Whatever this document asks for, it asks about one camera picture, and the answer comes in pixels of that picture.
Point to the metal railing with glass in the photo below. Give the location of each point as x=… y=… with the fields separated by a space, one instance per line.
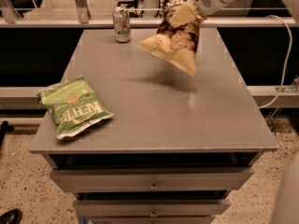
x=98 y=14

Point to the green jalapeno chip bag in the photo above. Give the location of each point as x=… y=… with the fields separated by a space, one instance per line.
x=73 y=106

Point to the brown multigrain chip bag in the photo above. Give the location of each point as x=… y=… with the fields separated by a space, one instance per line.
x=176 y=46

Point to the grey drawer cabinet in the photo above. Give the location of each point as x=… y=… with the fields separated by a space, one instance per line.
x=163 y=119

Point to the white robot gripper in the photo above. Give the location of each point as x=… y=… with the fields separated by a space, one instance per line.
x=186 y=14

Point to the grey drawer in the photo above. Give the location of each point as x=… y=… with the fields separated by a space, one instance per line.
x=151 y=208
x=85 y=181

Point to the upper grey drawer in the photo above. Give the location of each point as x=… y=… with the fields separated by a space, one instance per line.
x=85 y=181

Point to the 7up soda can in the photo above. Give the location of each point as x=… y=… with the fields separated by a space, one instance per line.
x=122 y=25

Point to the lower grey drawer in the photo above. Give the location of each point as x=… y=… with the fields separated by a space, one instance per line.
x=151 y=208

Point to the black shoe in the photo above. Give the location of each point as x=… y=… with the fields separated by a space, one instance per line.
x=13 y=216

